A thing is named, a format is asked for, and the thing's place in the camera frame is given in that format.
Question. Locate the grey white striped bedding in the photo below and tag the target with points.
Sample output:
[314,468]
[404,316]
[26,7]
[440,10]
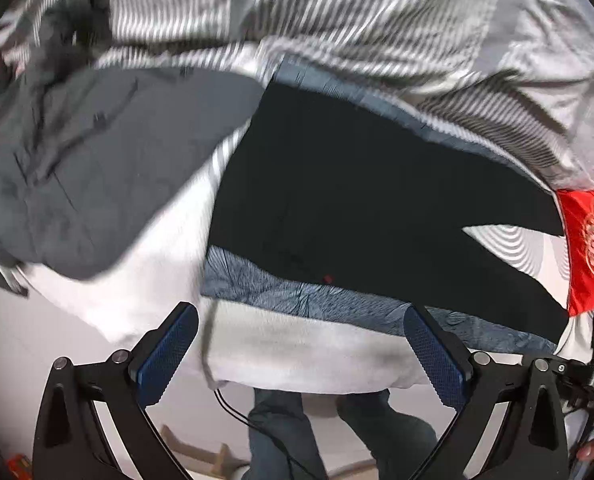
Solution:
[515,73]

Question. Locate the black garment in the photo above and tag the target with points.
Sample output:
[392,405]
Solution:
[377,209]

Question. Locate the dark grey jacket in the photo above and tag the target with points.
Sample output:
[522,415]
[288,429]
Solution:
[89,155]

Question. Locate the red embroidered cushion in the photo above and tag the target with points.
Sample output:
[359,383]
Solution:
[577,208]

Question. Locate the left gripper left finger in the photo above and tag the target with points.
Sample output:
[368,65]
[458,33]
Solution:
[69,439]

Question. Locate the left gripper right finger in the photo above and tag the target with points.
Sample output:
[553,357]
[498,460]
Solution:
[531,442]

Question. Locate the blue patterned cloth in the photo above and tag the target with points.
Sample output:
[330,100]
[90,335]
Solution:
[297,294]

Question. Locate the blue jeans legs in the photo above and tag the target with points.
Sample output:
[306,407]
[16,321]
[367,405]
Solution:
[284,443]

